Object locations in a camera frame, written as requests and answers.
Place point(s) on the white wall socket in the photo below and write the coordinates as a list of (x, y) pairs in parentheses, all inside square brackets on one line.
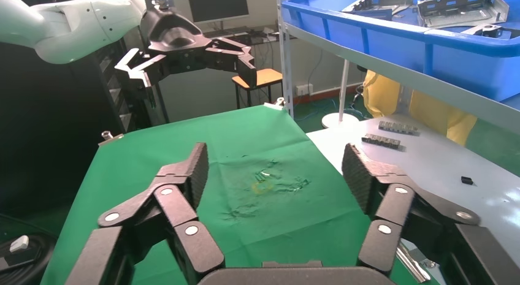
[(304, 89)]

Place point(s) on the white lamp stand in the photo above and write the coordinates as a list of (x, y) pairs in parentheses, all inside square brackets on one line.
[(339, 120)]

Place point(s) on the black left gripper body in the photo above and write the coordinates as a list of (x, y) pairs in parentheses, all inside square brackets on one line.
[(174, 35)]

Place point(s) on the perforated metal shelf post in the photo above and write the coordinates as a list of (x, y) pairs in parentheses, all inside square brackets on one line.
[(285, 51)]

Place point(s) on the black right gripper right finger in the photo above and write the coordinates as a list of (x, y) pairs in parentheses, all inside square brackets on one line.
[(390, 202)]

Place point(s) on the yellow plastic bag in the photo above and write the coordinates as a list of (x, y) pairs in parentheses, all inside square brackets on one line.
[(430, 112)]

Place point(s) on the chair with orange seat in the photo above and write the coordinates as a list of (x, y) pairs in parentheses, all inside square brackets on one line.
[(264, 77)]

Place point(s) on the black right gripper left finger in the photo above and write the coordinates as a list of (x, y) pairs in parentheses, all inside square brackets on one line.
[(178, 210)]

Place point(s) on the black equipment rack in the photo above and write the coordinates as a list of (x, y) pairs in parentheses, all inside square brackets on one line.
[(40, 133)]

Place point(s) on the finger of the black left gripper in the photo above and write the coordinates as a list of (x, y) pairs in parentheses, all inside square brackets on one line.
[(239, 62), (136, 72)]

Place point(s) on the black device white switch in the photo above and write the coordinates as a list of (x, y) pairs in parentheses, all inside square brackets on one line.
[(24, 254)]

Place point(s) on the black computer monitor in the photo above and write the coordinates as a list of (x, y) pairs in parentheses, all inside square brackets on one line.
[(217, 5)]

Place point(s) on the small black chip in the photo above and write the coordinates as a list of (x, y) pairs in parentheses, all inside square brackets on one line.
[(467, 180)]

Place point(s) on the computer keyboard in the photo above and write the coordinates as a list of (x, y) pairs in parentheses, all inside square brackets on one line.
[(227, 31)]

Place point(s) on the sheet metal bracket part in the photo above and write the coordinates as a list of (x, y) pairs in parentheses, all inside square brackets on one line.
[(459, 10), (380, 3), (487, 30)]

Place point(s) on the blue plastic bin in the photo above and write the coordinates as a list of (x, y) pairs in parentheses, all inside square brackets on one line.
[(386, 39)]

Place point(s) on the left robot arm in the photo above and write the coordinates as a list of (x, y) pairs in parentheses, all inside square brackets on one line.
[(69, 23)]

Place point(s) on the green table cloth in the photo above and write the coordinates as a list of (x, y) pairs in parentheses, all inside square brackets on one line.
[(243, 145)]

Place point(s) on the white metal shelf board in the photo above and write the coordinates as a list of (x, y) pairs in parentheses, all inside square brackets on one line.
[(406, 82)]

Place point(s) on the silver binder clip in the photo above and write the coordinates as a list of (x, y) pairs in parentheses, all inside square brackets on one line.
[(107, 135), (279, 101), (410, 263)]

